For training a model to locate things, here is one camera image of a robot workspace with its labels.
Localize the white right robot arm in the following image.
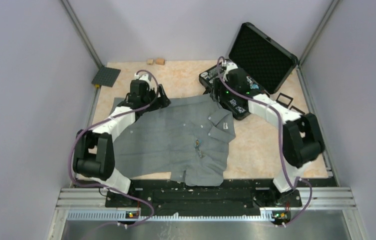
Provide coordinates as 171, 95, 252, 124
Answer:
210, 56, 326, 206

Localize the dark grey lego baseplate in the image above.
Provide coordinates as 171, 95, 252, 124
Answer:
91, 66, 121, 88

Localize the black display frame far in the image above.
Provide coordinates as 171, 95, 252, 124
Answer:
276, 93, 294, 108

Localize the black display frame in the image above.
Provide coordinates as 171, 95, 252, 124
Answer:
276, 93, 294, 108
289, 105, 306, 115

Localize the black poker chip case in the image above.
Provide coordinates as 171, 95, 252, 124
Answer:
199, 22, 298, 121

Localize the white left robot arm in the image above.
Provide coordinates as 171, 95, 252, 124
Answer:
69, 70, 171, 207

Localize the black display frame near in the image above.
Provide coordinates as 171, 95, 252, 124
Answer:
289, 105, 306, 115

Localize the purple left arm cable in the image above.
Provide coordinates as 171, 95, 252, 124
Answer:
67, 69, 159, 229

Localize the grey button shirt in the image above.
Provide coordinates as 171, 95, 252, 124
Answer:
114, 95, 236, 187

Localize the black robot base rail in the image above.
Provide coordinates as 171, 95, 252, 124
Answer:
58, 178, 357, 223

